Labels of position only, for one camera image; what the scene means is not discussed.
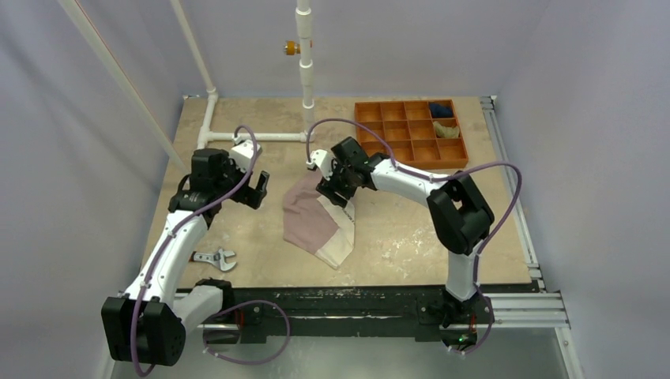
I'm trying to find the white PVC pipe frame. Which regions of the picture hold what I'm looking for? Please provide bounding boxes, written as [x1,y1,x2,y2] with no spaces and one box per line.
[61,1,299,172]

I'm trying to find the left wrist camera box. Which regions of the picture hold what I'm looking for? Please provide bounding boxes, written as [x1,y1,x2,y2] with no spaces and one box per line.
[229,140,262,173]

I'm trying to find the orange compartment tray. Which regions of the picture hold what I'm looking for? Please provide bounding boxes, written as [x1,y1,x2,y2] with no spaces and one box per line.
[354,99,469,170]

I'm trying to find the adjustable wrench red handle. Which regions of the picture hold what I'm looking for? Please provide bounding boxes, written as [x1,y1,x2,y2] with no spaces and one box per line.
[190,248,237,272]

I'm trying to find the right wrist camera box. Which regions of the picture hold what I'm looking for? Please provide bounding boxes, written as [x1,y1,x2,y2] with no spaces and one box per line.
[306,149,335,180]

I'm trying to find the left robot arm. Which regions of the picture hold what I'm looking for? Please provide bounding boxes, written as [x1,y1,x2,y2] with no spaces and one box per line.
[101,141,269,366]

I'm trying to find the rolled blue cloth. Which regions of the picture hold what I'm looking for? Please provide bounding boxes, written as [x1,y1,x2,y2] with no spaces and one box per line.
[428,103,454,118]

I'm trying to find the orange yellow valve knob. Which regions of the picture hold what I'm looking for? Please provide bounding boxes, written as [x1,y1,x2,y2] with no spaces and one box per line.
[283,39,314,56]

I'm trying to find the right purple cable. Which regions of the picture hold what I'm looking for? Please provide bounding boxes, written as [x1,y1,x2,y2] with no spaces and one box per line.
[305,118,523,357]

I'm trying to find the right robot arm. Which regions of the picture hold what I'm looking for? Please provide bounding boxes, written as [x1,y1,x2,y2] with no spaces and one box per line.
[307,137,495,326]

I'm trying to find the rolled olive cloth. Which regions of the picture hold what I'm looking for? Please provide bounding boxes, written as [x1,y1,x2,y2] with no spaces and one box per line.
[432,121,461,139]

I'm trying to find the pink and white underwear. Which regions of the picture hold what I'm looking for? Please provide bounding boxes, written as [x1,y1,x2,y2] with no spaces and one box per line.
[282,171,356,269]

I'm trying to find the aluminium frame rails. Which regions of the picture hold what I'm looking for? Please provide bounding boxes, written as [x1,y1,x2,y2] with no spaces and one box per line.
[107,96,585,379]

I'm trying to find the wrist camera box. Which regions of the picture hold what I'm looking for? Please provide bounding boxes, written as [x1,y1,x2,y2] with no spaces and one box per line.
[306,149,335,180]
[229,140,262,173]

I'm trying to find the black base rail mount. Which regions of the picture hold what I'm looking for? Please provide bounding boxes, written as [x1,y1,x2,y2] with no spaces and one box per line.
[205,284,488,347]

